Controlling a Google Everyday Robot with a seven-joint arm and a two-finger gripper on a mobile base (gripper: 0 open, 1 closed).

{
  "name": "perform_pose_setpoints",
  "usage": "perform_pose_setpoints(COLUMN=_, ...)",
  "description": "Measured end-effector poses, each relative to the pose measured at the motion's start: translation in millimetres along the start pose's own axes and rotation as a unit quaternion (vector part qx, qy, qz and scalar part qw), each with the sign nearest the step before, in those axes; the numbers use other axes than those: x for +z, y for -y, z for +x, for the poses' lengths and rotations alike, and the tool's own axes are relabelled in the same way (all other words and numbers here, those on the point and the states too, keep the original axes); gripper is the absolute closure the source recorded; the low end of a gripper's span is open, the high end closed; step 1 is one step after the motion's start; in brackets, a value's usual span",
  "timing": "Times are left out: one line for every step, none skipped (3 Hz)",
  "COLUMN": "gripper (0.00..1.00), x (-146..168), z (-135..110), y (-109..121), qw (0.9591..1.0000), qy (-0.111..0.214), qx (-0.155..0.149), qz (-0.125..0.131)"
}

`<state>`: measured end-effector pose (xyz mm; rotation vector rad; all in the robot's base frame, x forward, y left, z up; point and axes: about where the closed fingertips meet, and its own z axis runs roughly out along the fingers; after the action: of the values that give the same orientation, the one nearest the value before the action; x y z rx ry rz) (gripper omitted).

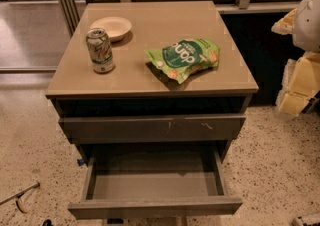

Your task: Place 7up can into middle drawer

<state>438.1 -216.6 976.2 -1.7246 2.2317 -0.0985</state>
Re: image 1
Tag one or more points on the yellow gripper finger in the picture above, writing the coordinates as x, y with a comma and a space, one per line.
300, 84
284, 26

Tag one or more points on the green white 7up can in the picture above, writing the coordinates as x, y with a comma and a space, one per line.
100, 51

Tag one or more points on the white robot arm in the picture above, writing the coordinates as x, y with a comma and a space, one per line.
306, 34

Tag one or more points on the closed grey top drawer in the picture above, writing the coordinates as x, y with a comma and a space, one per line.
138, 129

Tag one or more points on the grey drawer cabinet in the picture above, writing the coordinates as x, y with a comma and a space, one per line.
135, 87

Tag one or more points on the open grey middle drawer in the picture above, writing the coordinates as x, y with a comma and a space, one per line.
126, 181

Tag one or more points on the green snack chip bag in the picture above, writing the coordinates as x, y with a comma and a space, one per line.
185, 58

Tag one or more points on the grey object floor corner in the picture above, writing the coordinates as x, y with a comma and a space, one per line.
307, 220

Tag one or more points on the white paper bowl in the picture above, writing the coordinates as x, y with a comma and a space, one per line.
115, 27

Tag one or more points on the metal rod on floor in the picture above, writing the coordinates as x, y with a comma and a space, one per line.
17, 197

